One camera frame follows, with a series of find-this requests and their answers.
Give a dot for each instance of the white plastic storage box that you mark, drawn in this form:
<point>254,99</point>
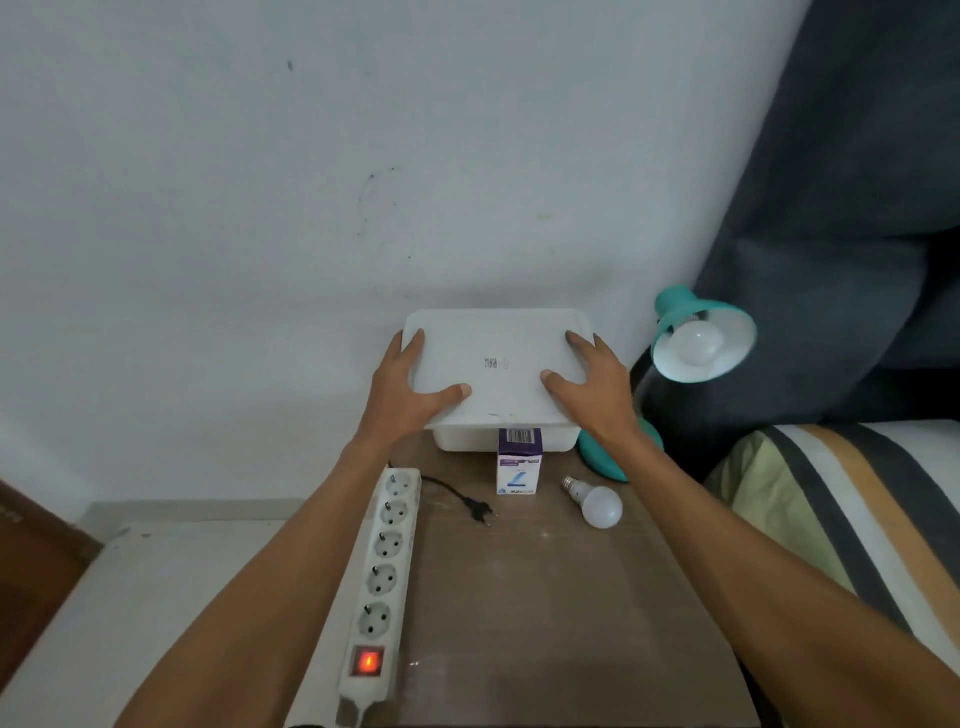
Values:
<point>472,439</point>

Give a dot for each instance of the brown wooden door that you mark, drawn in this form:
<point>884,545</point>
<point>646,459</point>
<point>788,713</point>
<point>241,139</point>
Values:
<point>34,577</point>

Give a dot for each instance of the white LED bulb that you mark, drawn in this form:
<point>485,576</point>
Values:
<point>600,506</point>
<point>699,343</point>

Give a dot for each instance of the dark grey curtain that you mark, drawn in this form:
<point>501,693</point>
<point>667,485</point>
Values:
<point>840,225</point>

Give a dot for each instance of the person's right thumb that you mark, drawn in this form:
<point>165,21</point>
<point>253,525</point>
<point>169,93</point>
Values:
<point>559,384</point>

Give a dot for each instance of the white plastic box lid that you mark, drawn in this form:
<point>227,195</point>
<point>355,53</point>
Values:
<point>499,360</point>

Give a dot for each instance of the person's right forearm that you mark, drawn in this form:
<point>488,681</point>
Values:
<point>750,585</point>

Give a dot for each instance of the person's right hand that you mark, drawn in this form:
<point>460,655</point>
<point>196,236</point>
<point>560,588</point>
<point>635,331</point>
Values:
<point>604,397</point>

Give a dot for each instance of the purple white bulb carton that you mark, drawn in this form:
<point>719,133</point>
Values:
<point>520,469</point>

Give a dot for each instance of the person's left hand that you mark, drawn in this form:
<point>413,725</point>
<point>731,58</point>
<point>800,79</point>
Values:
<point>394,401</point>

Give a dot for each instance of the person's left forearm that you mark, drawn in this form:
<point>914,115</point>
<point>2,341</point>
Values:
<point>277,585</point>

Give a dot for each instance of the person's left thumb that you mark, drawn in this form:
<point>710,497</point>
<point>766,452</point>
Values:
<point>450,395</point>

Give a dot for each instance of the white power strip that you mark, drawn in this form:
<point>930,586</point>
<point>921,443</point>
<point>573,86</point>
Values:
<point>382,570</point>

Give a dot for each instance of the teal desk lamp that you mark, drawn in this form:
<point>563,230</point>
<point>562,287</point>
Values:
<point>675,307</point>

